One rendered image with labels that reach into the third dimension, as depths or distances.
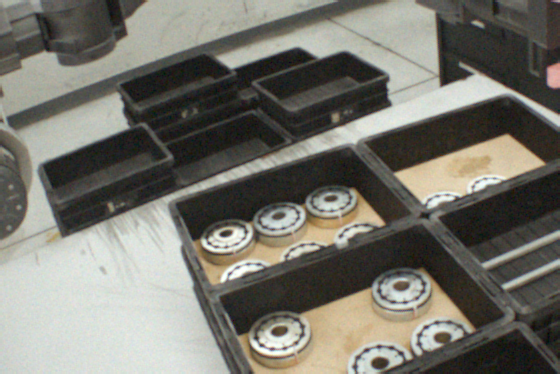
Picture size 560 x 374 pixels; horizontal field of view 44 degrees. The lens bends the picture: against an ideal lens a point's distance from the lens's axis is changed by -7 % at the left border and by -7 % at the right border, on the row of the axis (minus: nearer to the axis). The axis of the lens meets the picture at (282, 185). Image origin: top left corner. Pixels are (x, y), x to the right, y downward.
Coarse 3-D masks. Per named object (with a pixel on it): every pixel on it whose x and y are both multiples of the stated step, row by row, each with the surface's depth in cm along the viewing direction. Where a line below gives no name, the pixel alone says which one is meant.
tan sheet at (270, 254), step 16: (304, 208) 152; (368, 208) 149; (384, 224) 144; (256, 240) 145; (304, 240) 143; (320, 240) 143; (256, 256) 141; (272, 256) 141; (208, 272) 139; (224, 272) 139
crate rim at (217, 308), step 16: (416, 224) 126; (432, 224) 125; (368, 240) 124; (320, 256) 123; (336, 256) 123; (272, 272) 121; (288, 272) 121; (224, 288) 119; (240, 288) 119; (480, 288) 111; (496, 304) 107; (224, 320) 115; (512, 320) 103; (464, 336) 103; (480, 336) 102; (240, 352) 107; (432, 352) 101; (240, 368) 106; (400, 368) 100
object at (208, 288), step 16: (352, 144) 151; (304, 160) 148; (368, 160) 145; (256, 176) 146; (384, 176) 140; (208, 192) 144; (400, 192) 134; (176, 208) 141; (416, 208) 130; (176, 224) 136; (400, 224) 127; (352, 240) 125; (192, 256) 128; (304, 256) 123; (256, 272) 122; (208, 288) 120
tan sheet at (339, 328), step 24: (432, 288) 126; (312, 312) 126; (336, 312) 125; (360, 312) 124; (432, 312) 122; (456, 312) 121; (240, 336) 124; (312, 336) 121; (336, 336) 121; (360, 336) 120; (384, 336) 119; (408, 336) 118; (312, 360) 117; (336, 360) 116
